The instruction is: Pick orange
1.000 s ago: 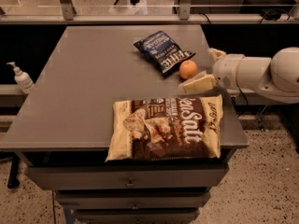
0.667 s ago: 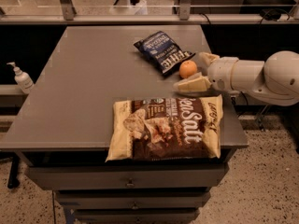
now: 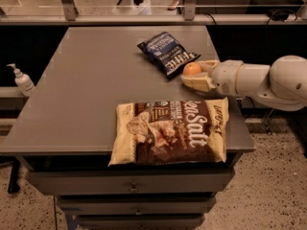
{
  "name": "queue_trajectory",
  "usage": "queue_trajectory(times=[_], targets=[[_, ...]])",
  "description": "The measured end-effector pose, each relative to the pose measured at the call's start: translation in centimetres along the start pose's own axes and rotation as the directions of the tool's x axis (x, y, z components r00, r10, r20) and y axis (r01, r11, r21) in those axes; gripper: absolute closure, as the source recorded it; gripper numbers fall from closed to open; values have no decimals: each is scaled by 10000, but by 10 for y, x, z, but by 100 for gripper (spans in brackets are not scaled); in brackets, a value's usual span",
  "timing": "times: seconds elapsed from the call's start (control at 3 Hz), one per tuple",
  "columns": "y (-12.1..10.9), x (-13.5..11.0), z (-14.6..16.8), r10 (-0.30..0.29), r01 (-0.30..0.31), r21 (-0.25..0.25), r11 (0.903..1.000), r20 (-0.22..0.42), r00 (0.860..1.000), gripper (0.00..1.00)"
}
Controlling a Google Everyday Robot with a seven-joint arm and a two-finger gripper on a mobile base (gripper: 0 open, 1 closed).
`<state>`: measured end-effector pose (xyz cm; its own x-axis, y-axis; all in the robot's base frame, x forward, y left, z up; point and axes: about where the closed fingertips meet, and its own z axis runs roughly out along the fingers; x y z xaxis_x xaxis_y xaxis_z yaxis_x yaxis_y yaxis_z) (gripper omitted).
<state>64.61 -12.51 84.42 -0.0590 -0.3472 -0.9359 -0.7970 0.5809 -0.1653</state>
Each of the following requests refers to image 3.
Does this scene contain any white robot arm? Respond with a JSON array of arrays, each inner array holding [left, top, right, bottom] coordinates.
[[181, 56, 307, 111]]

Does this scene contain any large sea salt chip bag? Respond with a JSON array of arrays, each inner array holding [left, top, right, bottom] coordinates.
[[109, 98, 229, 165]]

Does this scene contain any white floor stand base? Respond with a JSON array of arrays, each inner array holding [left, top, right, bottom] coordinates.
[[112, 0, 152, 16]]

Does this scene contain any metal glass railing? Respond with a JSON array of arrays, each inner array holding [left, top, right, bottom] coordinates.
[[0, 0, 307, 25]]

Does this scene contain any blue chip bag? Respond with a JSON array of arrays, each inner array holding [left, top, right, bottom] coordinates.
[[137, 32, 201, 78]]

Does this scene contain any grey drawer cabinet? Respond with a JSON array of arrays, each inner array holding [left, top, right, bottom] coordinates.
[[1, 26, 253, 229]]

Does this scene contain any white pump sanitizer bottle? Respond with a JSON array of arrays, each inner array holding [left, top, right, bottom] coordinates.
[[8, 63, 35, 97]]

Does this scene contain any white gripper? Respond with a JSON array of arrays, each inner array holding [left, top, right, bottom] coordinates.
[[181, 60, 244, 96]]

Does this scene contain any black cable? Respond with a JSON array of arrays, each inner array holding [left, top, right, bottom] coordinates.
[[265, 9, 299, 27]]

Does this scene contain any orange fruit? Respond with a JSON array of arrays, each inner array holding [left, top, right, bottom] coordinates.
[[183, 62, 201, 75]]

